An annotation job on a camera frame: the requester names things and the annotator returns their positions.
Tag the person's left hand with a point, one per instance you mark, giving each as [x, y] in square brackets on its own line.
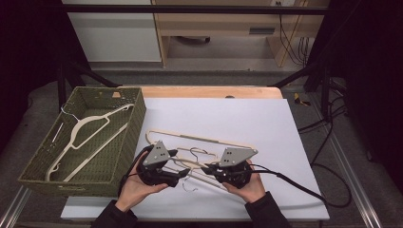
[134, 193]

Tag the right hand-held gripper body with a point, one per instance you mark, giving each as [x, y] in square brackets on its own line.
[236, 175]

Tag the light wooden desk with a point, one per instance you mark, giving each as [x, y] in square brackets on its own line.
[218, 23]

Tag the black curtain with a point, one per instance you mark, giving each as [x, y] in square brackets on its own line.
[28, 57]
[374, 79]

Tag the aluminium rail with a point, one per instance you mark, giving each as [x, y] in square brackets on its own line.
[355, 177]
[12, 209]

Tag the white table mat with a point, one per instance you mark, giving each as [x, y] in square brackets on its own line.
[221, 120]

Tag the beige wooden clothes hanger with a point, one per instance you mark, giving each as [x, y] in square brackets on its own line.
[90, 119]
[198, 164]
[190, 137]

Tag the black frame leg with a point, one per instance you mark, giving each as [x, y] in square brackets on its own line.
[68, 79]
[323, 85]

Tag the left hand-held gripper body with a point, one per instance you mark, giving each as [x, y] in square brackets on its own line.
[155, 175]

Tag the person's right hand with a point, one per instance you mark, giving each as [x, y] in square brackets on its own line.
[252, 191]

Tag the white cabinet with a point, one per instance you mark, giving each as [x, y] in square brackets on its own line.
[114, 34]

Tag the yellow and black tool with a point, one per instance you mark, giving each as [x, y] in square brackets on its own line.
[299, 99]

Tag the green woven basket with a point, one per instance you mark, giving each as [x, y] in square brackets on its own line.
[104, 166]

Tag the black horizontal frame bar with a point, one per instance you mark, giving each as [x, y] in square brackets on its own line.
[190, 9]

